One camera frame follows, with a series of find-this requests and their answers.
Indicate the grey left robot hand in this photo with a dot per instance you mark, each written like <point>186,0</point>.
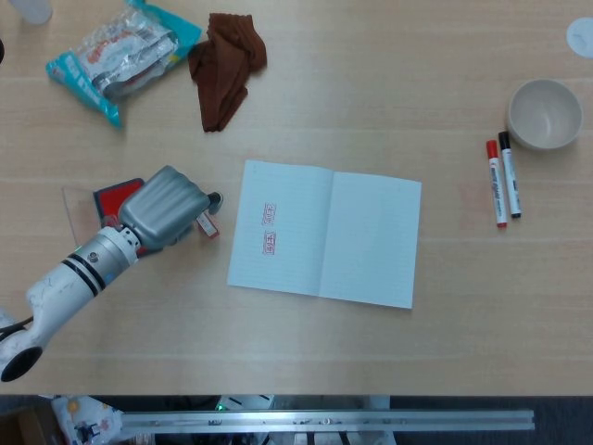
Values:
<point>162,208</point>

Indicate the small red stamp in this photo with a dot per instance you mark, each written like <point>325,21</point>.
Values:
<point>209,228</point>

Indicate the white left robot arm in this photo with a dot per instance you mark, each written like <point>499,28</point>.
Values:
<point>69,278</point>

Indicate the open lined notebook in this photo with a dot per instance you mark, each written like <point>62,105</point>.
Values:
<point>324,232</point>

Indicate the red ink pad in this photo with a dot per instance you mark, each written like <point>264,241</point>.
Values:
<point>111,199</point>

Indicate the brown cloth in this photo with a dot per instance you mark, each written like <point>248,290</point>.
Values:
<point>227,74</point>

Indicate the teal and silver foil bag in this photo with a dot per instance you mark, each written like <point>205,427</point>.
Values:
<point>120,55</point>

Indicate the white printed bag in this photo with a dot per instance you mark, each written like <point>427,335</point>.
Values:
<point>83,417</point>

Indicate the clear plastic cup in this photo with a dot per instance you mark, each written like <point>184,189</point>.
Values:
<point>30,9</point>

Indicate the cardboard box under table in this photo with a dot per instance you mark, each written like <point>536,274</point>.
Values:
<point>18,426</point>

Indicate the red whiteboard marker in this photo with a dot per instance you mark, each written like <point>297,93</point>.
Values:
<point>495,185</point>

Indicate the black whiteboard marker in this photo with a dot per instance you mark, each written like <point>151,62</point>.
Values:
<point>509,176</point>

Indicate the beige bowl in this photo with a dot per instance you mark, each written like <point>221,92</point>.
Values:
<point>544,113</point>

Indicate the aluminium rail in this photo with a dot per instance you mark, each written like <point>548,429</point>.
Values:
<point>324,419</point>

